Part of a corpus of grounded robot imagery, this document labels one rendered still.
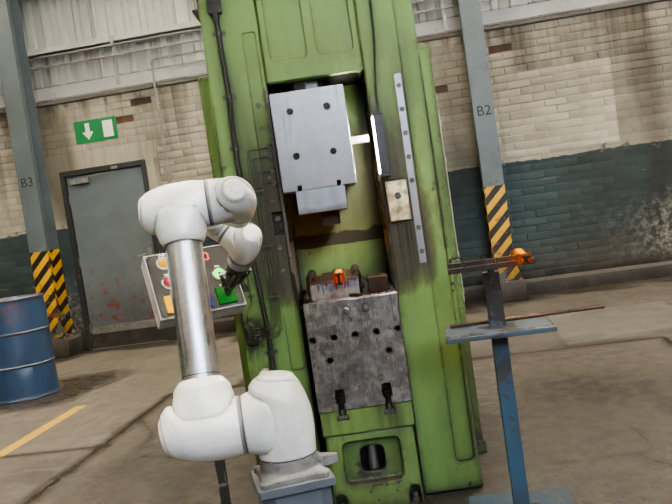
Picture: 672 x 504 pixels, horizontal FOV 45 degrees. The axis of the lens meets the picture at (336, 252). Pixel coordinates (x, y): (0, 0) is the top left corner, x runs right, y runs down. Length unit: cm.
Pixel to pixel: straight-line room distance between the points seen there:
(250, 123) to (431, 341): 119
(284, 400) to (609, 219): 750
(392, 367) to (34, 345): 479
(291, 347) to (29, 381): 441
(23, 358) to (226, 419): 554
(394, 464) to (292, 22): 187
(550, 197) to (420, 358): 591
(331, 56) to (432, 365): 137
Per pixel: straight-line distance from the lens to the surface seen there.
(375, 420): 335
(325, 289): 331
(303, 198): 329
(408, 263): 345
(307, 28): 351
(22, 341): 757
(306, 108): 331
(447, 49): 930
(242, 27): 353
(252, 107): 347
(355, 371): 330
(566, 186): 927
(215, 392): 215
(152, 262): 320
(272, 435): 213
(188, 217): 224
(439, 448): 361
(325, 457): 223
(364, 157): 378
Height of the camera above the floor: 129
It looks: 3 degrees down
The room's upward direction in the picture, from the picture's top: 8 degrees counter-clockwise
